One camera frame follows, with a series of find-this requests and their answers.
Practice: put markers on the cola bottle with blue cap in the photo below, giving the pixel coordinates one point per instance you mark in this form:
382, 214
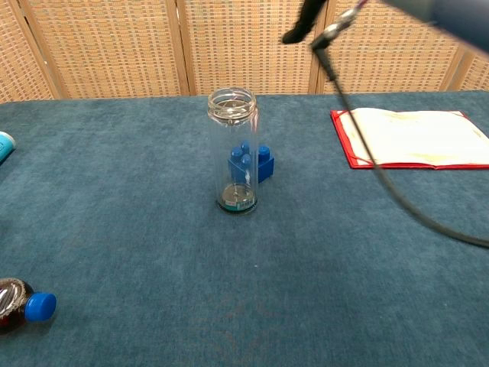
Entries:
38, 306

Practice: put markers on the blue plastic building block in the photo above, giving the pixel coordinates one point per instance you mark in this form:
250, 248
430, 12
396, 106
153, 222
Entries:
266, 164

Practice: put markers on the clear glass jar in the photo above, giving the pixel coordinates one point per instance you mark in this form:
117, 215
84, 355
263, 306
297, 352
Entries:
237, 160

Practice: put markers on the small metal strainer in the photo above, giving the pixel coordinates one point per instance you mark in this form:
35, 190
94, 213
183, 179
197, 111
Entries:
231, 109

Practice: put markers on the light blue tube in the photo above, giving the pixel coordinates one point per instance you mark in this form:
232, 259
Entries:
4, 147

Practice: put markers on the teal velvet tablecloth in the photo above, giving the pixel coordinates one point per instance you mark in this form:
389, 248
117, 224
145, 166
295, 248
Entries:
133, 229

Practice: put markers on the open red folder white paper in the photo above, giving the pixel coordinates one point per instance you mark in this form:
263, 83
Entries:
420, 137

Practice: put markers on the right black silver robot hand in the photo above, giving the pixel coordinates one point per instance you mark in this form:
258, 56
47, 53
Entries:
305, 21

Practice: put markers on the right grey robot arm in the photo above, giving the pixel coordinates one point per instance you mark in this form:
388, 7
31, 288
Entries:
458, 15

